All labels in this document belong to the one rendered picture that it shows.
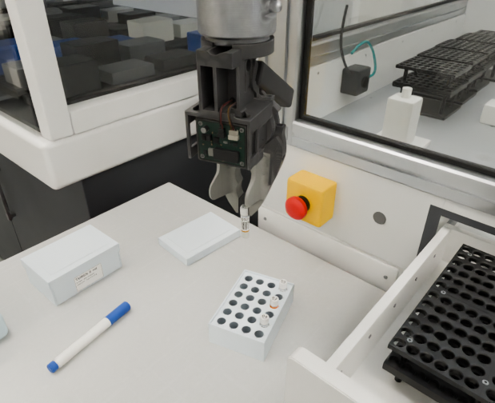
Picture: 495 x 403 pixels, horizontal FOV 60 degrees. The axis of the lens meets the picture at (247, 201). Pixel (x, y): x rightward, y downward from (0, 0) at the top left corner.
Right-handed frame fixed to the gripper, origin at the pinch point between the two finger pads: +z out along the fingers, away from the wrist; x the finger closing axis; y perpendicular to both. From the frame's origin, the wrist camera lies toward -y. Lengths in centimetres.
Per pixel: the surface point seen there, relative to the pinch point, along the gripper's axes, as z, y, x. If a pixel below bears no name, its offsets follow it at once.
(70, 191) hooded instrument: 23, -21, -55
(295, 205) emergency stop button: 8.5, -14.2, 2.2
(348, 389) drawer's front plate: 4.2, 17.8, 17.1
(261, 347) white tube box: 18.2, 6.2, 4.7
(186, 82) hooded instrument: 3, -48, -37
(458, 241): 9.2, -15.7, 26.3
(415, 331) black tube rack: 7.0, 6.2, 22.0
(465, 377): 7.0, 10.0, 26.9
